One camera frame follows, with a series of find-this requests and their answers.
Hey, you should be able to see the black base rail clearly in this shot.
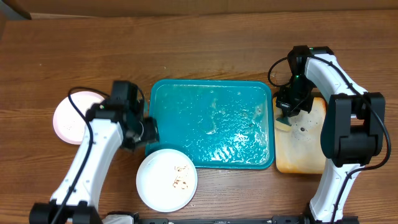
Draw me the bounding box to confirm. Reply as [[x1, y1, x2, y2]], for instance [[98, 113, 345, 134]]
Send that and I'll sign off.
[[102, 211, 360, 224]]

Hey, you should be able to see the teal plastic tray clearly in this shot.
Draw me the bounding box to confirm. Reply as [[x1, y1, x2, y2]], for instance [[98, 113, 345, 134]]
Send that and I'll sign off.
[[145, 79, 275, 170]]

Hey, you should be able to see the white plate with brown stain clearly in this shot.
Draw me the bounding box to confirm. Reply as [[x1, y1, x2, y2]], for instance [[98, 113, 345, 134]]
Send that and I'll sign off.
[[136, 149, 198, 213]]

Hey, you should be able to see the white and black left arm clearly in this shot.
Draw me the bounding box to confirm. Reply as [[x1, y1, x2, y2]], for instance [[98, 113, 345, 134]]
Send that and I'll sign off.
[[29, 98, 159, 223]]

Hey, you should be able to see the black tray with soapy foam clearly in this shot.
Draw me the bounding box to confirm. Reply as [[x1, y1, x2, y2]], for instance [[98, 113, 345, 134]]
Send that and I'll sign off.
[[274, 97, 326, 174]]

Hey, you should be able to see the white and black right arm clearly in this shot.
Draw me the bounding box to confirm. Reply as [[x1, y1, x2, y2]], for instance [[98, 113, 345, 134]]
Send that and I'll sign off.
[[272, 45, 392, 223]]

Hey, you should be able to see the white plate with red stain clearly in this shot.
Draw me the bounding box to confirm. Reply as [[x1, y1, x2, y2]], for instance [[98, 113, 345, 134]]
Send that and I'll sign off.
[[53, 91, 104, 145]]

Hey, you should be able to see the green and yellow sponge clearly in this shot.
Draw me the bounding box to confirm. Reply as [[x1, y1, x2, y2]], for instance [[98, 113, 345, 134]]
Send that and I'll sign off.
[[274, 116, 292, 132]]

